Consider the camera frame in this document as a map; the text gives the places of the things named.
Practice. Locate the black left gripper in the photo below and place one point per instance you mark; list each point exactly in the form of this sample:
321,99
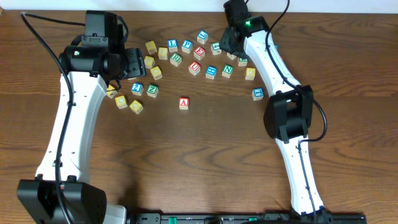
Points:
135,60

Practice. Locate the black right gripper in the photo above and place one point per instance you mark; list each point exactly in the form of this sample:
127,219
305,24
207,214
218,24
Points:
224,43

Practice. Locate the blue number 2 block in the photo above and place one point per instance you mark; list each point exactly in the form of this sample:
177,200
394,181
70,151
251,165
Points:
137,89

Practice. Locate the red letter A block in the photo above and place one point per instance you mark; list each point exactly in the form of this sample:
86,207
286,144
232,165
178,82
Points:
183,103

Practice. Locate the red letter I block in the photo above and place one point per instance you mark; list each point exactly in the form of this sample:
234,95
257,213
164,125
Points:
231,56

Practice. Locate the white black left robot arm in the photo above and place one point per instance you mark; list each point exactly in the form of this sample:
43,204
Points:
61,191

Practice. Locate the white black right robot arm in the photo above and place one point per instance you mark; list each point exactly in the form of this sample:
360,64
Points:
288,113

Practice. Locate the yellow block middle left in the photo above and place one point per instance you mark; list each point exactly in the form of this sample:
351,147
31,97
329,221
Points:
149,62

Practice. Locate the green number 4 block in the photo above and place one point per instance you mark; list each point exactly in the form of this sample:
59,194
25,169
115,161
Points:
215,48

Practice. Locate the yellow block near Z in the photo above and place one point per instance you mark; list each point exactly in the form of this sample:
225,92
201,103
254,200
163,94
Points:
156,72

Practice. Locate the green letter B block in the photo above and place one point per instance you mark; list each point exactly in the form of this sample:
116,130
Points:
242,62

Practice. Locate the yellow block top left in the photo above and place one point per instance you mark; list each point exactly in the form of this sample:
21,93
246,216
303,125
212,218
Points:
151,47

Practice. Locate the green letter N block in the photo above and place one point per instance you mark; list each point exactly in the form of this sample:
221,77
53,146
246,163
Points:
227,71

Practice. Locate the green letter Z block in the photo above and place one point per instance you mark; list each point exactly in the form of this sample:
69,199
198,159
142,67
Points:
152,90

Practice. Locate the blue block top centre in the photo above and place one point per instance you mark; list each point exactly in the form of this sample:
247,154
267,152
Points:
202,37

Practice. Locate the red letter E block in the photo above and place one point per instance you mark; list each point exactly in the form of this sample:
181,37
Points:
199,53

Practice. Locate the yellow block centre right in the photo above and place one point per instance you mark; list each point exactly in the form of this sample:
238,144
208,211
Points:
250,73

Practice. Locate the blue letter H block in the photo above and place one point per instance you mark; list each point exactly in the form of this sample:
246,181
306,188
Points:
211,72

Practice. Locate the yellow block far left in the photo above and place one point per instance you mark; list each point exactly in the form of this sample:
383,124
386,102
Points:
111,91

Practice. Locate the yellow block lower left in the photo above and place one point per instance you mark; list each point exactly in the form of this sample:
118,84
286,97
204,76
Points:
121,102

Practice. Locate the yellow block lower middle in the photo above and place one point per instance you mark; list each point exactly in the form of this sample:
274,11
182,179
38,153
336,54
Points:
136,106

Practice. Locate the green letter R block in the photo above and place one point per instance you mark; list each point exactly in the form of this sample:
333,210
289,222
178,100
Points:
175,59

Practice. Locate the blue letter L block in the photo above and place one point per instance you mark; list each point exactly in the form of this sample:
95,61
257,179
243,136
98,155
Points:
172,45

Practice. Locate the red letter U block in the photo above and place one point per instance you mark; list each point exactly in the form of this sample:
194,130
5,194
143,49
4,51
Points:
194,68

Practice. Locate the blue letter P block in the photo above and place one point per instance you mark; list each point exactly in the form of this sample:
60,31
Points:
187,46

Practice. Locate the blue letter T block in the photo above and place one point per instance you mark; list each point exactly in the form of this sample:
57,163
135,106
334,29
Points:
257,94

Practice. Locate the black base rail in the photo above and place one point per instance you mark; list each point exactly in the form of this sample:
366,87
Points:
277,218

